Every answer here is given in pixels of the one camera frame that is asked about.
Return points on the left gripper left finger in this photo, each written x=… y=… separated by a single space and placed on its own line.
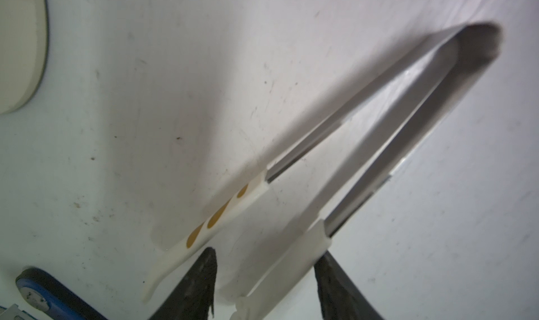
x=193 y=297

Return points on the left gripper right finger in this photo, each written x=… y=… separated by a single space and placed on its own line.
x=338 y=296

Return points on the white cat paw tongs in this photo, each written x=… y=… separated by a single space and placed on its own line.
x=460 y=56

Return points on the cream utensil rack stand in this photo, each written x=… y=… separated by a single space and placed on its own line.
x=24 y=50

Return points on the blue stapler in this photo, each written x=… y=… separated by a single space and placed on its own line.
x=45 y=293

